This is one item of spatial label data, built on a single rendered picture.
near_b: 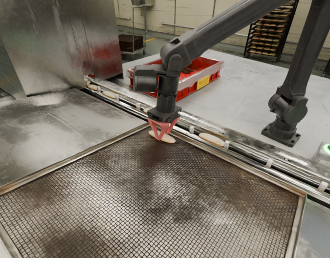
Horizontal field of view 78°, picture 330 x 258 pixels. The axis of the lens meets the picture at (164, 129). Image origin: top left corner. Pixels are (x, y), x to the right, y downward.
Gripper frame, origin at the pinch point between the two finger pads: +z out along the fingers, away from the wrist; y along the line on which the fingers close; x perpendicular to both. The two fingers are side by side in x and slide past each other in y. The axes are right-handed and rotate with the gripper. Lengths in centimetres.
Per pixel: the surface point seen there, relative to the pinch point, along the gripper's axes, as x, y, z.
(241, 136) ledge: 21.0, -19.6, 0.5
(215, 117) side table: 6.5, -32.8, 2.7
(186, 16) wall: -250, -476, -42
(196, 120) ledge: 3.1, -20.2, 0.7
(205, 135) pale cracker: 10.1, -13.5, 2.0
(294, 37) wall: 5, -458, -28
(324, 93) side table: 46, -86, -7
